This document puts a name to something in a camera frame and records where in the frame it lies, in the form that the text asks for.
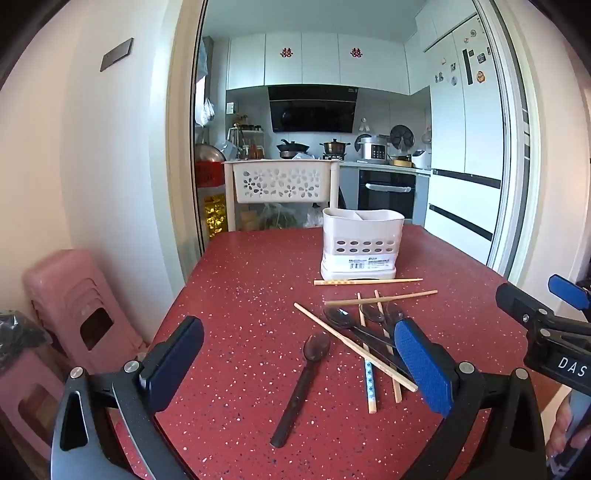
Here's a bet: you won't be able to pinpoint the blue patterned bamboo chopstick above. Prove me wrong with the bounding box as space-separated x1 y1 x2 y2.
356 292 378 414

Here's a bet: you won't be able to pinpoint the low pink plastic stool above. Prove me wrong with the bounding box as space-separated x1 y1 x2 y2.
0 351 68 462

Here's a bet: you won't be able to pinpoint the black built-in oven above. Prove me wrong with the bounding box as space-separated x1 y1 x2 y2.
358 169 417 220

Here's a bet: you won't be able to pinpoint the bag of green vegetables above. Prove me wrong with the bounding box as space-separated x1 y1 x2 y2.
259 203 296 229

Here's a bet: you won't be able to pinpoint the person's right hand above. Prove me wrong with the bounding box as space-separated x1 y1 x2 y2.
547 392 580 463

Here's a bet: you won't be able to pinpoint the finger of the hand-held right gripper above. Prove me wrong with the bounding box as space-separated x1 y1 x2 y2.
495 282 591 337
549 274 591 319

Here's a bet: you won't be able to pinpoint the white plastic utensil holder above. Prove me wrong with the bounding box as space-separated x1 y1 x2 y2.
320 208 406 281

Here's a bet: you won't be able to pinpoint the white fridge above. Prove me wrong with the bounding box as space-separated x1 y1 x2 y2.
424 14 504 266

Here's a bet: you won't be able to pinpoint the round black egg pan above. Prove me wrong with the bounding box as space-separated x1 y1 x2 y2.
390 124 415 151

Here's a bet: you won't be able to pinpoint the black range hood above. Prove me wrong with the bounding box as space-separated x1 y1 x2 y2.
268 84 360 134

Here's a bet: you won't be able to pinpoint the gold patterned box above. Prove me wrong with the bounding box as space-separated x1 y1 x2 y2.
203 194 228 238

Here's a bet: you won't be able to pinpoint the black plastic bag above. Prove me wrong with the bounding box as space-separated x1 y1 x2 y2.
0 310 52 370

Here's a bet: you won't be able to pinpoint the red plastic crate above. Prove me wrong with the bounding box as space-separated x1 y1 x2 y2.
195 161 227 188

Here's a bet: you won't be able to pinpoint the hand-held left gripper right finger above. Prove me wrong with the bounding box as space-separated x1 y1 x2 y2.
392 318 548 480

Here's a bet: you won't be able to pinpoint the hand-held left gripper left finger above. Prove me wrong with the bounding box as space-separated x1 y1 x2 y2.
50 315 205 480

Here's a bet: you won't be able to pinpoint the white upper kitchen cabinets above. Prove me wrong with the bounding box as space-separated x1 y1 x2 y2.
226 32 432 95

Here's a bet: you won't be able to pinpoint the silver rice cooker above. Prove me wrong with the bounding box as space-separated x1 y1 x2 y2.
359 135 391 162

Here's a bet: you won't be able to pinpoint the group of fridge magnets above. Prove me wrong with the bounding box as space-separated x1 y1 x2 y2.
431 28 492 88

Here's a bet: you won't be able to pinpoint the black wok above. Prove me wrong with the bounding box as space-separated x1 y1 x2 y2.
276 140 311 158

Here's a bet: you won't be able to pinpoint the dark wall switch panel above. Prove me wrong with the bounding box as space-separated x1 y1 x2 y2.
100 38 134 72

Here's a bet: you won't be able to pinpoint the stack of pink plastic stools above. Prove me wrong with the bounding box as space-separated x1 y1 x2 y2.
22 249 151 376

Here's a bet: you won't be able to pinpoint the white flower-cut basket cart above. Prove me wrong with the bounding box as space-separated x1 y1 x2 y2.
223 159 341 232

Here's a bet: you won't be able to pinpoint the white spice rack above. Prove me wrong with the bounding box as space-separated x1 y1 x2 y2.
226 124 266 160

